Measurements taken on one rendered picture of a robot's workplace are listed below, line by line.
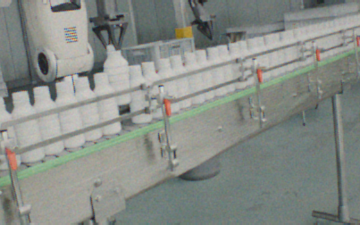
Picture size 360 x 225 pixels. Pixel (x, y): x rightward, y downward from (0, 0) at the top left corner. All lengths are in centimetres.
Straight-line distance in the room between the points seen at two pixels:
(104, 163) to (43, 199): 19
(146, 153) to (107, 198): 17
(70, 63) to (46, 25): 18
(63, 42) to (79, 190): 82
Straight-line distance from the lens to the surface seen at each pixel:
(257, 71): 147
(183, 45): 394
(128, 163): 114
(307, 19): 780
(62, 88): 105
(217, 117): 139
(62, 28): 173
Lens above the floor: 127
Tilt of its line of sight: 8 degrees down
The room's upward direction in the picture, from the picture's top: 9 degrees counter-clockwise
